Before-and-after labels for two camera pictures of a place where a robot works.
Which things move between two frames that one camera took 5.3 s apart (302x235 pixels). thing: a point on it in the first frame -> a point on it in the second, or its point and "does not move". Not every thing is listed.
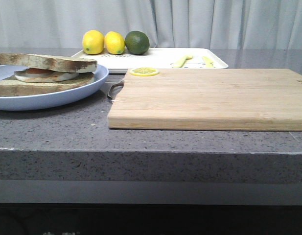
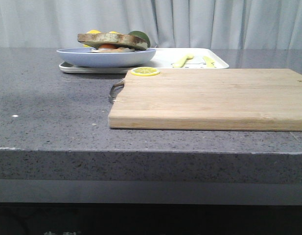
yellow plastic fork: (180, 63) does not move
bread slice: (9, 85) -> (118, 50)
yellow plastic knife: (209, 63) does not move
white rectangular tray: (160, 58) does not move
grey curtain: (270, 24) does not move
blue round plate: (21, 103) -> (84, 57)
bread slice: (60, 63) -> (94, 40)
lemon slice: (145, 72) does not move
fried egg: (32, 75) -> (113, 48)
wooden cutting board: (261, 100) does not move
